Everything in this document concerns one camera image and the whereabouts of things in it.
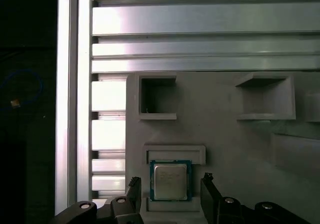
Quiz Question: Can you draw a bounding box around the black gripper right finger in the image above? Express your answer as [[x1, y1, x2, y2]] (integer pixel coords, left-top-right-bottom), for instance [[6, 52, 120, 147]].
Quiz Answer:
[[199, 172, 312, 224]]

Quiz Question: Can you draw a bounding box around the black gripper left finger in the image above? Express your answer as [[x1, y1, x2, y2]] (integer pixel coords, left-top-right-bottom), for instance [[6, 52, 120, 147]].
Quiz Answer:
[[48, 176, 143, 224]]

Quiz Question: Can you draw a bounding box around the silver CPU chip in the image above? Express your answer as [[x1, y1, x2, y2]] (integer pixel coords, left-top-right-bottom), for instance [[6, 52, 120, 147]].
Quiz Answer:
[[149, 160, 193, 202]]

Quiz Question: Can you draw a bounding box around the grey parts rack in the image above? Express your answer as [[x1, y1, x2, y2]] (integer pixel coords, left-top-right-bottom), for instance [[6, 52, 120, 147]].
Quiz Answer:
[[124, 71, 320, 224]]

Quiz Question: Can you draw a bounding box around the blue network cable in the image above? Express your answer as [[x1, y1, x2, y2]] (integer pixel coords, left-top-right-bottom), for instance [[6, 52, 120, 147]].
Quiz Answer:
[[0, 68, 45, 110]]

